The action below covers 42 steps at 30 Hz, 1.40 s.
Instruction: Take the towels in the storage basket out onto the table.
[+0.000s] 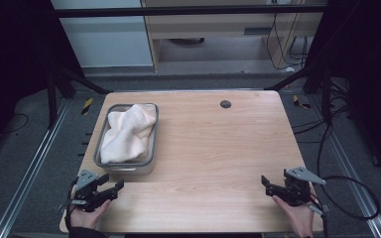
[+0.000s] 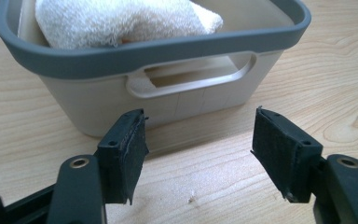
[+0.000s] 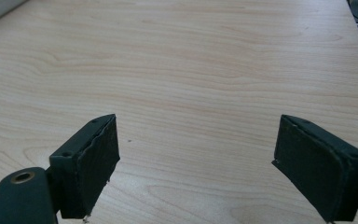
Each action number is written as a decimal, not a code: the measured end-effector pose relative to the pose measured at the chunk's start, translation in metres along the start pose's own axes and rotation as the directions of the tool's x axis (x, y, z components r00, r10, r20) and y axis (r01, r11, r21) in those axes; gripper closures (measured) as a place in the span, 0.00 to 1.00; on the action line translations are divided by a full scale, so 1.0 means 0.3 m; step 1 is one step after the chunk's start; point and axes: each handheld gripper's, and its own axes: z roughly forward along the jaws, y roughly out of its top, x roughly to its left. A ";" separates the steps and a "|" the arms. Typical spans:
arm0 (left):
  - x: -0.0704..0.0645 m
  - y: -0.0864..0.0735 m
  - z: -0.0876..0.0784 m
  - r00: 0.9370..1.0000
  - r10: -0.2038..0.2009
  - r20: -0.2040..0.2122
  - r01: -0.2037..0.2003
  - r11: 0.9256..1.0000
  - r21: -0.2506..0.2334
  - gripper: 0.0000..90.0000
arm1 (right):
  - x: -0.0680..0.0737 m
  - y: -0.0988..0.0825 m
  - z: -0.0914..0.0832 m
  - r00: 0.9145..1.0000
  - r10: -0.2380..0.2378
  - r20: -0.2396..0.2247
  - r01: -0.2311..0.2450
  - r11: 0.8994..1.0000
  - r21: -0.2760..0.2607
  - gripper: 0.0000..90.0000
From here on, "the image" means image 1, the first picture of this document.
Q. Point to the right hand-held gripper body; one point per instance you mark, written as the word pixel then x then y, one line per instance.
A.
pixel 299 186

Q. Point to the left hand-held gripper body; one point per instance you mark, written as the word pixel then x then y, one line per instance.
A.
pixel 86 185

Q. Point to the person's left hand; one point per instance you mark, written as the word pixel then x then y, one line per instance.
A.
pixel 87 216

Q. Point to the person's right hand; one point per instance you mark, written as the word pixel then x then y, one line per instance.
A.
pixel 296 218

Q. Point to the grey rectangular basin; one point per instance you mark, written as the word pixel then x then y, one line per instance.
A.
pixel 125 167

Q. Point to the white towel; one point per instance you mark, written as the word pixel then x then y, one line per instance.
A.
pixel 129 132

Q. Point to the yellow black floor tape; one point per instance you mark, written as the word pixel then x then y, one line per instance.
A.
pixel 86 105
pixel 300 102

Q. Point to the dark round table grommet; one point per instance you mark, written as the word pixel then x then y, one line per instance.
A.
pixel 225 104

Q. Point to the dark curtain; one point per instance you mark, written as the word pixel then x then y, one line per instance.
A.
pixel 13 66
pixel 367 66

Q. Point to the white cabinet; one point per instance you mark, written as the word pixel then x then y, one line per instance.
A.
pixel 105 39

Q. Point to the light wooden desk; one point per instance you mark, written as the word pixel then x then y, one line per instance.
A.
pixel 211 29

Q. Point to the aluminium floor rail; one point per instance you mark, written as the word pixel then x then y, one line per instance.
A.
pixel 29 172
pixel 350 168

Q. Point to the black metal frame stand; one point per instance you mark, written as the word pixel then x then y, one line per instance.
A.
pixel 314 79
pixel 63 82

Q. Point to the black horizontal frame bar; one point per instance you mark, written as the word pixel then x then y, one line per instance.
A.
pixel 178 11

